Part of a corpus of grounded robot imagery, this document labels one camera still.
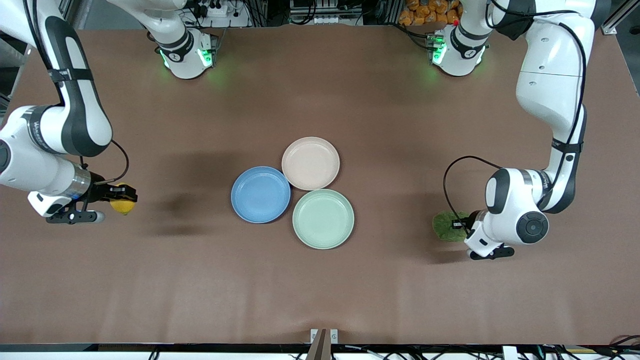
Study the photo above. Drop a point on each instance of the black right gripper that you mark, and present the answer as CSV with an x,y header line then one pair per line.
x,y
100,192

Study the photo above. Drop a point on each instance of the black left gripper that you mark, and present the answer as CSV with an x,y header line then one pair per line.
x,y
468,223

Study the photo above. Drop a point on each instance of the yellow lemon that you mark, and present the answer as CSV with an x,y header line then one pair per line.
x,y
122,207

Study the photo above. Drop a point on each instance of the green lettuce leaf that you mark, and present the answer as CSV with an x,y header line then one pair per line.
x,y
444,229

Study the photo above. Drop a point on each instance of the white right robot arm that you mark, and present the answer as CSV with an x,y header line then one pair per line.
x,y
50,130

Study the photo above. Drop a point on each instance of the blue plate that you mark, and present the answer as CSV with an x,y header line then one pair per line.
x,y
260,195

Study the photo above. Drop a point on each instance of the small white block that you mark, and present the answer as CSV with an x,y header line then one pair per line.
x,y
509,353

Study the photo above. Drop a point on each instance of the pale green plate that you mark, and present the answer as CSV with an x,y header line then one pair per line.
x,y
323,219

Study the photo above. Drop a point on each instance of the beige plate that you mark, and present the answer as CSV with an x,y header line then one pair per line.
x,y
310,163

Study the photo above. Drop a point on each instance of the white power strip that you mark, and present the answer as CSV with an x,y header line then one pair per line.
x,y
220,11

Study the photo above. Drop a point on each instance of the bag of orange fruits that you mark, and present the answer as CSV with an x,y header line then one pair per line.
x,y
425,12

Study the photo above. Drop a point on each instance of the metal table edge bracket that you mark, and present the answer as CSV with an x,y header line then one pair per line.
x,y
334,336

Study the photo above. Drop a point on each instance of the brown camera mount strut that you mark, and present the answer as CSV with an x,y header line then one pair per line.
x,y
320,347

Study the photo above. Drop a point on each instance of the metal table corner bracket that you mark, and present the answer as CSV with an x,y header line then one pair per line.
x,y
609,28

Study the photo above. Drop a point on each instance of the aluminium frame profile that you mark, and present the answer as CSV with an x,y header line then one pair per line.
x,y
622,12

